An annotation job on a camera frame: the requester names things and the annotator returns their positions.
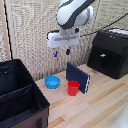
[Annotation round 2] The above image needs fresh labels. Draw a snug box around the black air fryer body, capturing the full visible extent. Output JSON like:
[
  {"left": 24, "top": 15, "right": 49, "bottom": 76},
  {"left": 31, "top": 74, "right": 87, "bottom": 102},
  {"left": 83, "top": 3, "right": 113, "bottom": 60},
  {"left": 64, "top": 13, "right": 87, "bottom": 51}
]
[{"left": 91, "top": 28, "right": 128, "bottom": 80}]

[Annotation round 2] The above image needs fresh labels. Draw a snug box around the blue plastic bowl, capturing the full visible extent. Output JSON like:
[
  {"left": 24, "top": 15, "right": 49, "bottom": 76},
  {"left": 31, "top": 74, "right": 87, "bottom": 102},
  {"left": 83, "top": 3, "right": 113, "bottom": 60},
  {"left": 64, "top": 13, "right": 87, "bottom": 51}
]
[{"left": 44, "top": 75, "right": 62, "bottom": 90}]

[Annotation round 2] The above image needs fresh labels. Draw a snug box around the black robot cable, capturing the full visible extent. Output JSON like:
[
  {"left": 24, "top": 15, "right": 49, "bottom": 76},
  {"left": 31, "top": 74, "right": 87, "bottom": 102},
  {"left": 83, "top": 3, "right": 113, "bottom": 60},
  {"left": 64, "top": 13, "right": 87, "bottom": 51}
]
[{"left": 79, "top": 13, "right": 128, "bottom": 38}]

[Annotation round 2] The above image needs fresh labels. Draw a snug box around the black fabric storage box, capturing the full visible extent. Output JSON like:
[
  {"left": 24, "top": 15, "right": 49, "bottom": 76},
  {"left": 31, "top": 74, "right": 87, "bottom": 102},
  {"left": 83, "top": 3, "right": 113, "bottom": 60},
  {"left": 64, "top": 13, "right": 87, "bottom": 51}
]
[{"left": 0, "top": 58, "right": 51, "bottom": 128}]

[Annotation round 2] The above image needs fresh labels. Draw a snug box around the beige woven folding screen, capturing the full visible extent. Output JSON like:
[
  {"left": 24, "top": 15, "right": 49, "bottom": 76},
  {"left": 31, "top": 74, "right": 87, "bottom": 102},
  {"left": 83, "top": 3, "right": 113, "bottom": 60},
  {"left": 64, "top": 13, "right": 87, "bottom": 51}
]
[{"left": 0, "top": 0, "right": 128, "bottom": 82}]

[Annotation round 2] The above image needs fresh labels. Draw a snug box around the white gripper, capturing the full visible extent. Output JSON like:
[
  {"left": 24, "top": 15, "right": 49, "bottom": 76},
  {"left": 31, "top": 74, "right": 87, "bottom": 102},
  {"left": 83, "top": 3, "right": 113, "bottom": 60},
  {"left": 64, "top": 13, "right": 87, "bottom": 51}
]
[{"left": 46, "top": 28, "right": 81, "bottom": 58}]

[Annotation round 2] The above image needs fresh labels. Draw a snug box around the dark blue book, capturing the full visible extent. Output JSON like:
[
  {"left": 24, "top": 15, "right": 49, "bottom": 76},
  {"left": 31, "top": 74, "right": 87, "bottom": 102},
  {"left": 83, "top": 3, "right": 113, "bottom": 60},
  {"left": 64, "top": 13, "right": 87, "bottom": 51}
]
[{"left": 65, "top": 61, "right": 91, "bottom": 95}]

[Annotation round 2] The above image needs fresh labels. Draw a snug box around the red plastic cup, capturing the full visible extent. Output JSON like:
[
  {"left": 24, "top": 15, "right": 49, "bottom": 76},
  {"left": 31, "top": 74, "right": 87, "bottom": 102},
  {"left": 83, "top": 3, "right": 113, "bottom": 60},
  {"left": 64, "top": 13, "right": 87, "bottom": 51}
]
[{"left": 67, "top": 80, "right": 81, "bottom": 97}]

